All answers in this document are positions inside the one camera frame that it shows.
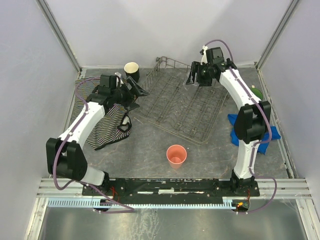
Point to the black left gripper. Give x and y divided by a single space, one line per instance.
130 89

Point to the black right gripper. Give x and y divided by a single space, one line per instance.
196 71

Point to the black mug cream inside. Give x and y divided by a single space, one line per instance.
132 70

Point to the salmon pink plastic cup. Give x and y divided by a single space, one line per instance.
176 156

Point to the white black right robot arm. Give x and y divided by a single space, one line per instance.
253 118

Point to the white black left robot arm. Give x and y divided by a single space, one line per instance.
65 157

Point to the striped cloth garment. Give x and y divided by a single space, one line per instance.
114 127

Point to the christmas mug green inside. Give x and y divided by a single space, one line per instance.
257 92

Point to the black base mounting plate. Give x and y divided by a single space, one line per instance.
131 187

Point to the blue microfibre cloth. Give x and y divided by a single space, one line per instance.
262 147

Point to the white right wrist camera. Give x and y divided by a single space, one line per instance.
203 52

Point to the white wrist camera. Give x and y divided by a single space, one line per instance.
203 52
119 79

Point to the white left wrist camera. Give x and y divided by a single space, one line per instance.
119 79

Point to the grey wire dish rack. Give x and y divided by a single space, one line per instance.
186 111

